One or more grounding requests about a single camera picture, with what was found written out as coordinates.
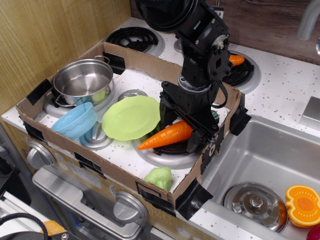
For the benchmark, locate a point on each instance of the red toy fruit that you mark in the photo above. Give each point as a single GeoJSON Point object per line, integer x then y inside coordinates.
{"type": "Point", "coordinates": [314, 233]}

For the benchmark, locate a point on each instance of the silver sink basin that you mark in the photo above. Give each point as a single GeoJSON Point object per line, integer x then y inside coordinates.
{"type": "Point", "coordinates": [267, 153]}

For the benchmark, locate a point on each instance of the silver oven knob right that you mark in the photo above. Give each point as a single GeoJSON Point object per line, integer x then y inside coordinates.
{"type": "Point", "coordinates": [128, 209]}

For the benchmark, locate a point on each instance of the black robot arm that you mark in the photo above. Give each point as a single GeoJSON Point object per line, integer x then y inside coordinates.
{"type": "Point", "coordinates": [206, 61]}

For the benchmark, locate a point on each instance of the small steel pot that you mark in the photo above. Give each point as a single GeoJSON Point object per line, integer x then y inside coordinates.
{"type": "Point", "coordinates": [83, 81]}

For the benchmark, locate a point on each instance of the orange toy carrot green top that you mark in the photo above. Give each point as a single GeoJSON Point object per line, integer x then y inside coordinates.
{"type": "Point", "coordinates": [175, 133]}

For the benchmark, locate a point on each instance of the back left black burner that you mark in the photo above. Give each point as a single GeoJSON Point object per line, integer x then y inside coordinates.
{"type": "Point", "coordinates": [137, 38]}

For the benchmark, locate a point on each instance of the silver faucet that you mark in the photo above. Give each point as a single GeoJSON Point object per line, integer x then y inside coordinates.
{"type": "Point", "coordinates": [308, 20]}

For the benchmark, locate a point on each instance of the silver oven knob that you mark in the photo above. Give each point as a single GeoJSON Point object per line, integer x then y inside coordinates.
{"type": "Point", "coordinates": [39, 156]}
{"type": "Point", "coordinates": [128, 209]}

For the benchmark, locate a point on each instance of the steel pot lid in sink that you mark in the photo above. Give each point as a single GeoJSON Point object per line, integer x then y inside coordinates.
{"type": "Point", "coordinates": [258, 203]}

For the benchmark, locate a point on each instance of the orange tag bottom left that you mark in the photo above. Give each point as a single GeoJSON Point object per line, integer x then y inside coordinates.
{"type": "Point", "coordinates": [53, 228]}

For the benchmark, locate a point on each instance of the orange toy fruit half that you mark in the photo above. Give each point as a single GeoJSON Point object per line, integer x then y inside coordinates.
{"type": "Point", "coordinates": [303, 206]}

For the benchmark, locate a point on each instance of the silver knob inside fence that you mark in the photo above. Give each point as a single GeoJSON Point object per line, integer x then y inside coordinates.
{"type": "Point", "coordinates": [95, 138]}

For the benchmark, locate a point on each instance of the light green plastic plate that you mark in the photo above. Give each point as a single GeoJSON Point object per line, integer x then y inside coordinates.
{"type": "Point", "coordinates": [131, 118]}

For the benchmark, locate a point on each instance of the green toy broccoli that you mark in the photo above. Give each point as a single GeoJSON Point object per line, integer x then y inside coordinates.
{"type": "Point", "coordinates": [160, 177]}

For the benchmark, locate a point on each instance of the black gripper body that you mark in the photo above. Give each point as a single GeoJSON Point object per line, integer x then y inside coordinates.
{"type": "Point", "coordinates": [193, 106]}

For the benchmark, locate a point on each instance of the silver knob back centre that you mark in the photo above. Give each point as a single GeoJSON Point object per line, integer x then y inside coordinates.
{"type": "Point", "coordinates": [178, 46]}

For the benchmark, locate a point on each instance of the front right black burner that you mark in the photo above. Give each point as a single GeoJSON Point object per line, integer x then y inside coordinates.
{"type": "Point", "coordinates": [173, 156]}

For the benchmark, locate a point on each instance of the hanging metal spatula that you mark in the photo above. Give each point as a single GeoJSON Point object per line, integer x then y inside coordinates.
{"type": "Point", "coordinates": [218, 9]}

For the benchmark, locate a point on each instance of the back right black burner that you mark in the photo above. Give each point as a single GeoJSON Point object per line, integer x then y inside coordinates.
{"type": "Point", "coordinates": [244, 77]}

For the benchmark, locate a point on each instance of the orange carrot piece on burner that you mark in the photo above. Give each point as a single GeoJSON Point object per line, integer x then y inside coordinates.
{"type": "Point", "coordinates": [236, 60]}

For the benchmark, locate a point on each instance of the light blue plastic bowl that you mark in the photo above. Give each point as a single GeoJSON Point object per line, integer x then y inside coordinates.
{"type": "Point", "coordinates": [77, 121]}

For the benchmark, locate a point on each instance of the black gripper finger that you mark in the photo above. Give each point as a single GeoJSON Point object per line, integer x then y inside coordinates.
{"type": "Point", "coordinates": [197, 139]}
{"type": "Point", "coordinates": [167, 113]}

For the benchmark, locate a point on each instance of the silver oven door handle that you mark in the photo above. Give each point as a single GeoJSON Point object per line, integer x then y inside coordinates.
{"type": "Point", "coordinates": [71, 198]}

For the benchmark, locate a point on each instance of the silver oven knob left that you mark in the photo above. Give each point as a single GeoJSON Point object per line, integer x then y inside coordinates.
{"type": "Point", "coordinates": [39, 156]}

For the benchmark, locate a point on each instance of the brown cardboard fence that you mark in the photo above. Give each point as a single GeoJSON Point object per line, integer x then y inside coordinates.
{"type": "Point", "coordinates": [188, 196]}

